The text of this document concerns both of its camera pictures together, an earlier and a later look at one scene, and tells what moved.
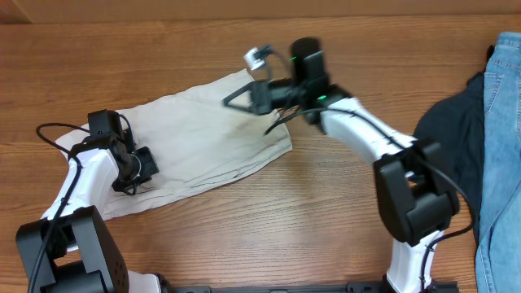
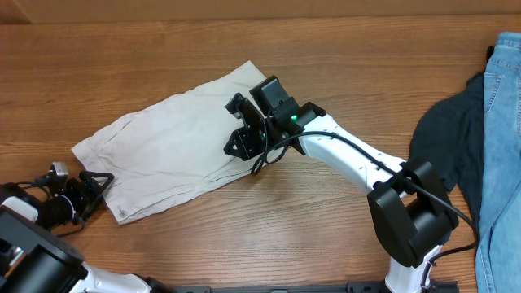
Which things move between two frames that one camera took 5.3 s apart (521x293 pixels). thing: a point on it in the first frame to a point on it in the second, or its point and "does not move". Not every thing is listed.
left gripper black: [150, 168] to [90, 201]
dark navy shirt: [454, 120] does not move
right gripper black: [260, 96] to [250, 129]
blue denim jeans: [498, 259] does not move
